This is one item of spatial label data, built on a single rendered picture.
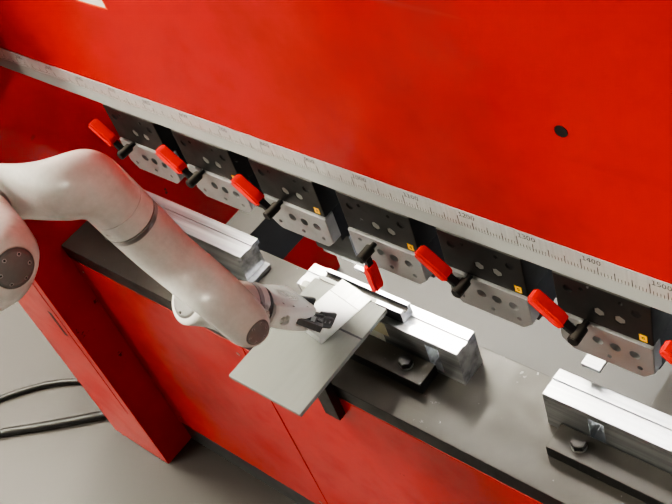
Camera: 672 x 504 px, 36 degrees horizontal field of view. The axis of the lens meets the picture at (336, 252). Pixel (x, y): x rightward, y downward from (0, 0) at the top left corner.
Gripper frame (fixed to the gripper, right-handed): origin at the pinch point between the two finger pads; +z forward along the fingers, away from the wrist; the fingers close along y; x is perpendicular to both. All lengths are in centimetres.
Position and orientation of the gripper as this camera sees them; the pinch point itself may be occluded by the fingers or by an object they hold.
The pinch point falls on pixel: (316, 312)
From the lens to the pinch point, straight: 195.2
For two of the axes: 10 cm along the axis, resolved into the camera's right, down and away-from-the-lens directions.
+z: 6.7, 1.1, 7.4
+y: -6.4, -4.3, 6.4
